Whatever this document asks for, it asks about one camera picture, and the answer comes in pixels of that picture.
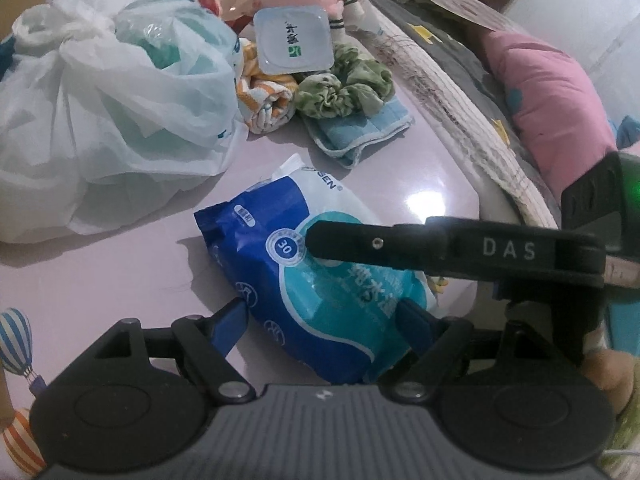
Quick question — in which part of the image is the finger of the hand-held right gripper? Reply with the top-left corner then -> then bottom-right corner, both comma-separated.
305,220 -> 427,278

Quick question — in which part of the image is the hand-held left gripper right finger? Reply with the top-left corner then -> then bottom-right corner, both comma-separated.
380,300 -> 506,403

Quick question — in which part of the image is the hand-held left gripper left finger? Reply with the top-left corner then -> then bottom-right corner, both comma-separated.
90,299 -> 253,403

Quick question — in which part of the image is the blue wet wipes pack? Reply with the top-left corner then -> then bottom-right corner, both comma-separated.
194,154 -> 443,386

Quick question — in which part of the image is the blue towel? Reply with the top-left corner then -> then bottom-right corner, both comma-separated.
302,95 -> 415,168

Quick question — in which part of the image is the white yogurt cup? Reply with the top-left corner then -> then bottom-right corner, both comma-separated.
252,5 -> 334,73

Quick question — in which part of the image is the person's right hand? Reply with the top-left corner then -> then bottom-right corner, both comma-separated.
585,349 -> 636,413

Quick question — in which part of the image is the green scrunchie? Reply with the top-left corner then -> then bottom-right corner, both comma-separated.
294,72 -> 386,119
330,42 -> 396,98

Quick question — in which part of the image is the pink pillow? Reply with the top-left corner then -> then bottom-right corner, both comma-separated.
482,30 -> 621,206

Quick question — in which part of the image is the orange striped towel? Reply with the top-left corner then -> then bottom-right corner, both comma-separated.
234,37 -> 297,135

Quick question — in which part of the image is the grey star blanket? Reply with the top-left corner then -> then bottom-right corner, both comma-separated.
345,0 -> 621,221

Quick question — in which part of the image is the white plastic bag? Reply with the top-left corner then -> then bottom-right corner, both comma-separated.
0,0 -> 249,245

